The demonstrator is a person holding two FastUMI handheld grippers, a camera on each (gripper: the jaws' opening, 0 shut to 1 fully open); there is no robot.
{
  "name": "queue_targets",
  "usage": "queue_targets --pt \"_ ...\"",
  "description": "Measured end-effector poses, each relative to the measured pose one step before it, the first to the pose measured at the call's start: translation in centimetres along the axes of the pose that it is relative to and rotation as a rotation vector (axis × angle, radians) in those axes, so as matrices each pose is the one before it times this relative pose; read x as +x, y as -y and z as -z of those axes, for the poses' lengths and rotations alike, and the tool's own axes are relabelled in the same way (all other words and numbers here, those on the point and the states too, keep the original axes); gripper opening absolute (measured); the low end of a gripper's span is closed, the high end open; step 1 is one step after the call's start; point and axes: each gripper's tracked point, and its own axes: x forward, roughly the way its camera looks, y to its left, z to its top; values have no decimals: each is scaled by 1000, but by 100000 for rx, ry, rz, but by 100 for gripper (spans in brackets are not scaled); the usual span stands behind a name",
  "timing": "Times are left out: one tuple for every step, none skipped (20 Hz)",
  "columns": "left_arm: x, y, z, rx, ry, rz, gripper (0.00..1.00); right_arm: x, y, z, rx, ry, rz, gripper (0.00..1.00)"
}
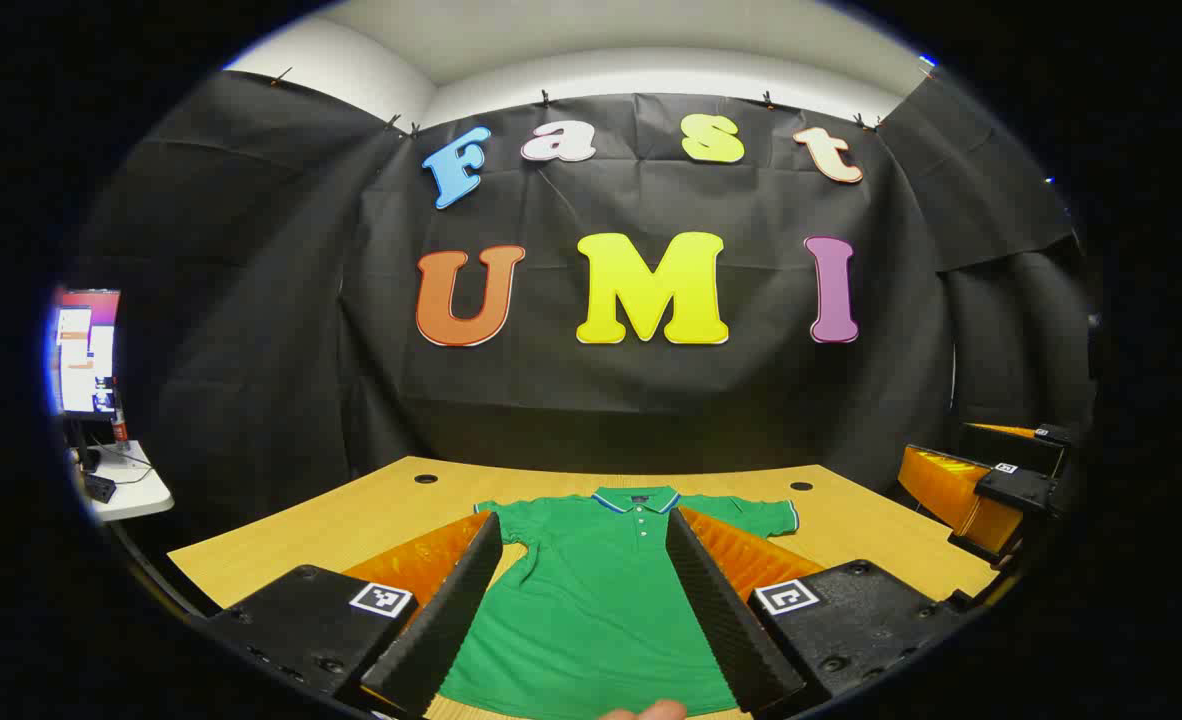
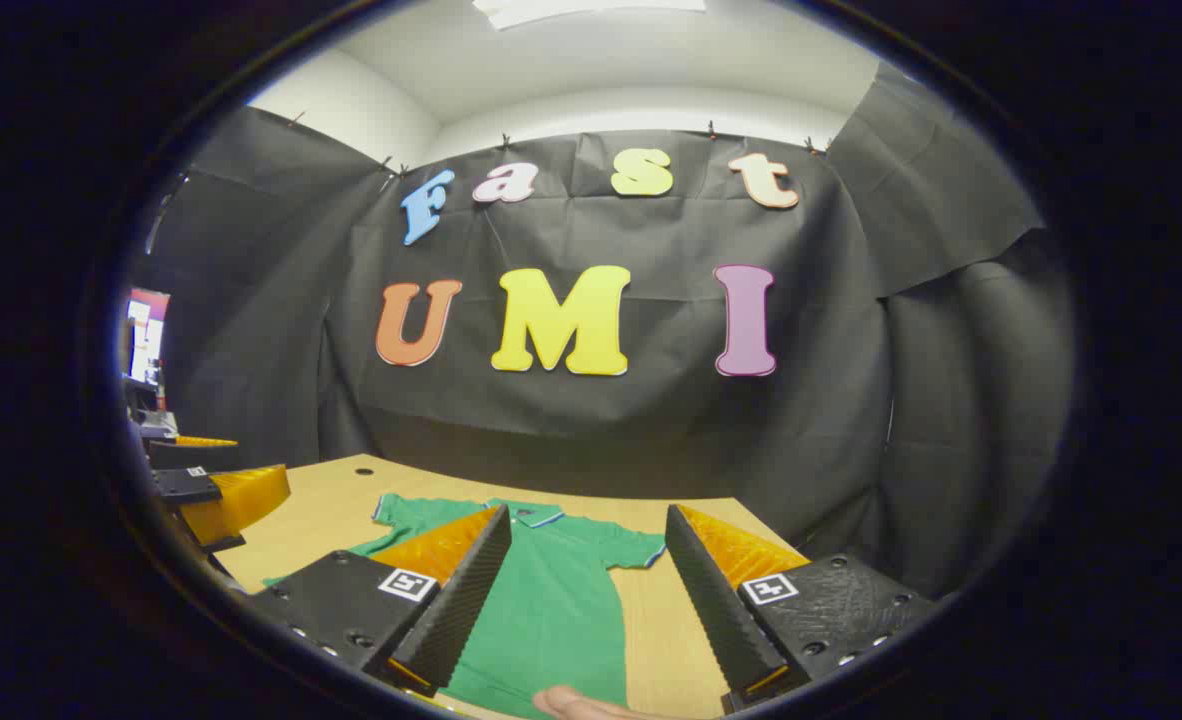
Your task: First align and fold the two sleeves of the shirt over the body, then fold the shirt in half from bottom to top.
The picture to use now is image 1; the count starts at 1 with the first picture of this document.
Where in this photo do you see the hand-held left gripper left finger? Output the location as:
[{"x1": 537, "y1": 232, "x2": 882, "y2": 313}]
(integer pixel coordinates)
[{"x1": 191, "y1": 510, "x2": 504, "y2": 720}]

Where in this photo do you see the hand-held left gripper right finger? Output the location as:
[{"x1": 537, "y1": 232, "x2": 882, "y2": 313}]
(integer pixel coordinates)
[{"x1": 665, "y1": 505, "x2": 974, "y2": 716}]

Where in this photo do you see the green T-shirt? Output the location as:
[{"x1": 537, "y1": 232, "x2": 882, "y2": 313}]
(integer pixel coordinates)
[{"x1": 439, "y1": 486, "x2": 800, "y2": 719}]

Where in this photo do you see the white side table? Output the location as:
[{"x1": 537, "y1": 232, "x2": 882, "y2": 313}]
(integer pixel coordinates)
[{"x1": 71, "y1": 440, "x2": 175, "y2": 523}]

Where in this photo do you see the computer monitor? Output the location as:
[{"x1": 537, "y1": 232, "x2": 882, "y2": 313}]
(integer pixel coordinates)
[{"x1": 49, "y1": 288, "x2": 124, "y2": 471}]

